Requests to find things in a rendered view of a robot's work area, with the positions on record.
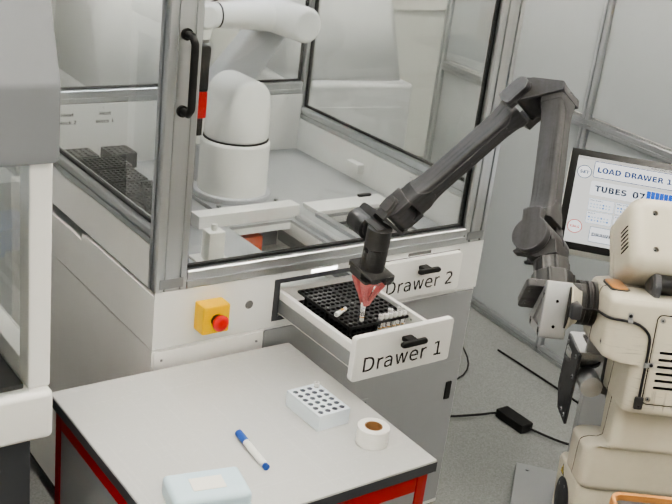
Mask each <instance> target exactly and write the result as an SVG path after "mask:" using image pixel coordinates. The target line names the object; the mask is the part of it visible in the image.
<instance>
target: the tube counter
mask: <svg viewBox="0 0 672 504"><path fill-rule="evenodd" d="M641 198H645V199H654V200H663V201H672V194H666V193H661V192H655V191H649V190H644V189H638V188H633V189H632V195H631V201H630V202H633V201H635V200H637V199H641Z"/></svg>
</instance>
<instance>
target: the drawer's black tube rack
mask: <svg viewBox="0 0 672 504"><path fill-rule="evenodd" d="M298 293H299V294H300V295H302V296H303V297H304V300H299V301H298V302H300V303H301V304H303V305H304V306H305V307H307V308H308V309H309V310H311V311H312V312H314V313H315V314H316V315H318V316H319V317H320V318H322V319H323V320H325V321H326V322H327V323H329V324H330V325H331V326H333V327H334V328H335V329H337V330H338V331H340V332H341V333H342V334H344V335H345V336H346V337H348V338H349V339H351V340H352V338H353V337H354V336H356V335H360V334H365V333H369V332H374V331H377V326H378V324H376V325H372V326H367V327H362V328H357V329H353V330H349V329H348V328H346V327H345V324H352V323H355V322H360V321H359V319H360V309H361V303H360V300H359V297H358V293H357V290H356V287H355V284H354V282H353V281H348V282H342V283H336V284H331V285H325V286H319V287H314V288H308V289H302V290H298ZM343 307H347V311H345V312H344V313H342V314H341V315H340V316H338V317H335V316H334V313H335V312H336V311H339V310H340V309H342V308H343ZM388 308H393V311H397V307H395V306H393V305H392V304H390V303H389V302H387V301H386V300H384V299H383V298H381V297H380V296H378V295H376V297H375V298H374V299H373V301H372V302H371V304H370V305H369V306H366V308H365V315H364V321H365V320H369V319H376V318H378V317H379V314H384V313H388Z"/></svg>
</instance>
